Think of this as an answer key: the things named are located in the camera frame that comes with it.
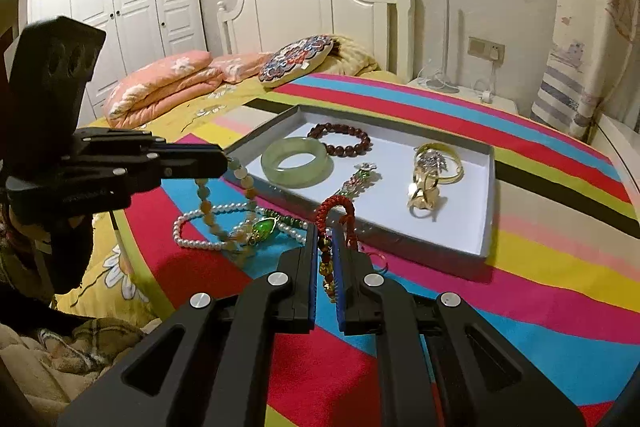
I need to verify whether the striped printed curtain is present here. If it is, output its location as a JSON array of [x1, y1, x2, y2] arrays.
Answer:
[[530, 0, 640, 144]]

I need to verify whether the pink floral quilt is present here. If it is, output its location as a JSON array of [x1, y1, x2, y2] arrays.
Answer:
[[102, 51, 226, 128]]

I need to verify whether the plaid cloth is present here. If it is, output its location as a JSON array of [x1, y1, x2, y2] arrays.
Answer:
[[30, 314, 162, 374]]

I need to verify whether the white pearl necklace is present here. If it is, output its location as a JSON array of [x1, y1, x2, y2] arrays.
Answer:
[[172, 202, 321, 254]]

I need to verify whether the white wooden headboard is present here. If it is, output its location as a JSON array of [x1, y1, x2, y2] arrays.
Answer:
[[216, 0, 417, 84]]

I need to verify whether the gold bangle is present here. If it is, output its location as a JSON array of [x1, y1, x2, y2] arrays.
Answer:
[[413, 143, 465, 184]]

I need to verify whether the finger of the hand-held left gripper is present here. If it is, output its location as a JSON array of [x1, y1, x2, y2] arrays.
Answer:
[[75, 129, 228, 165], [60, 163, 228, 212]]

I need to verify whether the beige quilted clothing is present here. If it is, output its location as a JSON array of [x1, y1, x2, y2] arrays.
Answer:
[[0, 322, 126, 410]]

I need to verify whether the round patterned cushion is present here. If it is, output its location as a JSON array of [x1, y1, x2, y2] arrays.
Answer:
[[258, 35, 335, 88]]

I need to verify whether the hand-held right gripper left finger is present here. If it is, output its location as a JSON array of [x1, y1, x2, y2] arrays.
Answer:
[[57, 222, 321, 427]]

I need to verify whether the green pendant necklace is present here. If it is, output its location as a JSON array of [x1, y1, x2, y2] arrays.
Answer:
[[239, 208, 309, 249]]

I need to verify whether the wall socket plate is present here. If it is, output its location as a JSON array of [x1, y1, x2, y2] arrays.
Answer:
[[467, 36, 506, 62]]

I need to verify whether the gold rings cluster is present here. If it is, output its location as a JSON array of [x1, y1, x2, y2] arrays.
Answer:
[[407, 179, 449, 219]]

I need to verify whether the amber bead necklace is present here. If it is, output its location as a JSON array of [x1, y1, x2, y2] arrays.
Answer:
[[195, 157, 267, 260]]

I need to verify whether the red cord bracelet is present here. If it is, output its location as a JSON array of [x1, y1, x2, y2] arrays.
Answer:
[[316, 194, 357, 304]]

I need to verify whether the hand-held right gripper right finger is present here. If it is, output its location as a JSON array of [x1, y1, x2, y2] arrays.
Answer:
[[330, 227, 586, 427]]

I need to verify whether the silver leaf brooch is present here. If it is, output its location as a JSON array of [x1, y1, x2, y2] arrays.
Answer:
[[417, 152, 451, 180]]

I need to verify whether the yellow floral bedsheet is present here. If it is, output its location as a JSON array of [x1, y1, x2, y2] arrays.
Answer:
[[55, 77, 281, 325]]

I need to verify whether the white nightstand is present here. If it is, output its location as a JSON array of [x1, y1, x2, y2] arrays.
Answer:
[[405, 77, 519, 114]]

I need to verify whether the white lamp stand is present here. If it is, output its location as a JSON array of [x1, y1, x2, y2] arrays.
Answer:
[[424, 0, 461, 94]]

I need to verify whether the grey shallow jewelry box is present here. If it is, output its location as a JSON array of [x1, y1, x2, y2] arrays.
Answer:
[[222, 104, 496, 261]]

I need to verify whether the rainbow striped blanket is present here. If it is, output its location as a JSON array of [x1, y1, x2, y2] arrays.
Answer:
[[112, 73, 640, 427]]

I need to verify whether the white charger cable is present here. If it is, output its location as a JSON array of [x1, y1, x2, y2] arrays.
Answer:
[[472, 57, 502, 104]]

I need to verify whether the pink floral pillow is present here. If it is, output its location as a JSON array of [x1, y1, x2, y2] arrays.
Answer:
[[207, 52, 273, 84]]

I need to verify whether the green jade bangle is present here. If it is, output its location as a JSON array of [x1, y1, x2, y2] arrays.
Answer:
[[261, 137, 334, 188]]

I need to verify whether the beige fuzzy pillow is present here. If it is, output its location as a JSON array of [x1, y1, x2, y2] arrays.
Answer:
[[325, 34, 382, 78]]

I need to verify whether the dark red bead bracelet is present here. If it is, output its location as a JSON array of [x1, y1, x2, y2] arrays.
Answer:
[[306, 122, 372, 157]]

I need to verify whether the white ledge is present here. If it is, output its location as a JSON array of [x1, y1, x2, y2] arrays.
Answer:
[[594, 113, 640, 168]]

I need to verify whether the green flower brooch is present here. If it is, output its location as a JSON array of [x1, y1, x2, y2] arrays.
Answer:
[[335, 162, 383, 198]]

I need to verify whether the person's left forearm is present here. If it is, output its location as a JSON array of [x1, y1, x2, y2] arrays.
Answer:
[[0, 277, 106, 333]]

